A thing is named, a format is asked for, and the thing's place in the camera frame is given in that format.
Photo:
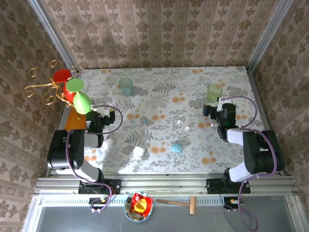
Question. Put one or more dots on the blue earbud charging case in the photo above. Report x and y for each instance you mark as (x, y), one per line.
(176, 147)

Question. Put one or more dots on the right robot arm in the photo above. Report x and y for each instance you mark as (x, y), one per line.
(256, 149)

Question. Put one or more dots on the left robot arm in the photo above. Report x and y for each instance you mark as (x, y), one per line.
(72, 149)

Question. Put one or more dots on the orange wooden rack base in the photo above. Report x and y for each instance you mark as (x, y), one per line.
(76, 122)

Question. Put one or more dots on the green plastic goblet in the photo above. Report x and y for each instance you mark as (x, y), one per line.
(82, 102)

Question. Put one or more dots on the green plastic cup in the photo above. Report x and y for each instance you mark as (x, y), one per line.
(214, 93)

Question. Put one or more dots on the blue plastic cup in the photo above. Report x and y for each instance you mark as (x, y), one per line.
(126, 87)

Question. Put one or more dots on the red plastic goblet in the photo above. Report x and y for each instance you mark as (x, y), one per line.
(61, 75)

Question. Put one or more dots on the leaf pattern bowl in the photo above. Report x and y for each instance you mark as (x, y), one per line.
(126, 210)

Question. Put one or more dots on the red yellow snack packet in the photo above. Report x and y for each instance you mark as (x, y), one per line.
(141, 205)

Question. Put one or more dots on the wooden mallet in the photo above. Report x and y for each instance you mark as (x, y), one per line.
(192, 205)

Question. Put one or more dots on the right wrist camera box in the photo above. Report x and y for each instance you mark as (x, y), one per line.
(220, 106)

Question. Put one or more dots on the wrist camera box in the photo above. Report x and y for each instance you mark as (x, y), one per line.
(102, 110)
(220, 106)

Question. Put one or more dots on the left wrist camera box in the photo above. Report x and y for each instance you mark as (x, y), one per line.
(102, 110)

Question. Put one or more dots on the aluminium table side rail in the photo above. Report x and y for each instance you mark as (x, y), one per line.
(259, 96)

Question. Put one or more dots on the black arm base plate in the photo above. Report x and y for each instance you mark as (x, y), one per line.
(212, 187)
(116, 187)

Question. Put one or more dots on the aluminium frame post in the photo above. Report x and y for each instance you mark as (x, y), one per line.
(269, 33)
(53, 32)

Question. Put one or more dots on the aluminium frame rail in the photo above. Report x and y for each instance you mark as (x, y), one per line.
(164, 186)

